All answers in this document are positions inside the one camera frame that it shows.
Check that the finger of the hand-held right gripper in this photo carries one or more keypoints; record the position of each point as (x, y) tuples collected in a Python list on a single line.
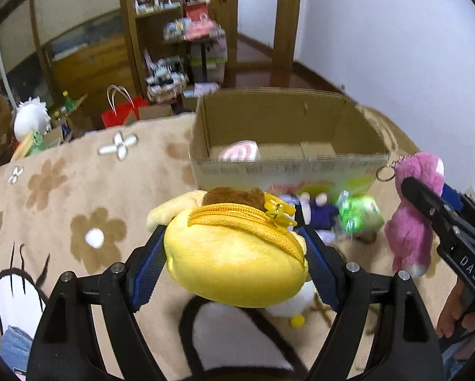
[(422, 200), (452, 197)]

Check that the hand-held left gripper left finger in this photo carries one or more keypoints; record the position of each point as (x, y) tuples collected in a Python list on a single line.
[(147, 266)]

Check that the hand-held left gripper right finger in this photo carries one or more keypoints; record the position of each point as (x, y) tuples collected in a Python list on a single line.
[(321, 270)]

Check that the yellow plush zipper pouch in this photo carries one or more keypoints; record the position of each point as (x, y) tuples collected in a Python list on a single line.
[(233, 254)]

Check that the person's right hand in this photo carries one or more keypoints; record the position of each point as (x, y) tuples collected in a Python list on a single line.
[(454, 313)]

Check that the white plush with yellow feet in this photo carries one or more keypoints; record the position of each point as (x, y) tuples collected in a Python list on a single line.
[(295, 305)]

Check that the small purple-dressed doll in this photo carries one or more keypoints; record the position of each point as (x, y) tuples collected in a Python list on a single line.
[(321, 210)]

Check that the green plush toy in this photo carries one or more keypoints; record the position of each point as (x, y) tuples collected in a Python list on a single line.
[(358, 212)]

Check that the beige floral blanket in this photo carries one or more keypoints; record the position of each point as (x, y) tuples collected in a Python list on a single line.
[(82, 214)]

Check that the pink and white plush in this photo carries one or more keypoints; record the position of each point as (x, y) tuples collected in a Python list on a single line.
[(239, 151)]

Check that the red paper bag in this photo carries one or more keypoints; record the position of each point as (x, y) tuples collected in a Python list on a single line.
[(120, 115)]

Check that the person's blue jeans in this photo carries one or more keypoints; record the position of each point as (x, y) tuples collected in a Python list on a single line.
[(13, 345)]

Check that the white fluffy plush toy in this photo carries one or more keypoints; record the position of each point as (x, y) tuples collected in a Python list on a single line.
[(32, 117)]

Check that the wooden wardrobe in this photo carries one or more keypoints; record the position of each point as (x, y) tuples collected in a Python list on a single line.
[(86, 55)]

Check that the wooden shelf unit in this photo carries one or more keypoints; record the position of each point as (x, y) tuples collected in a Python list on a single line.
[(170, 39)]

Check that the wooden door frame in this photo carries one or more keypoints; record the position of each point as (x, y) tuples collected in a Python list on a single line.
[(287, 24)]

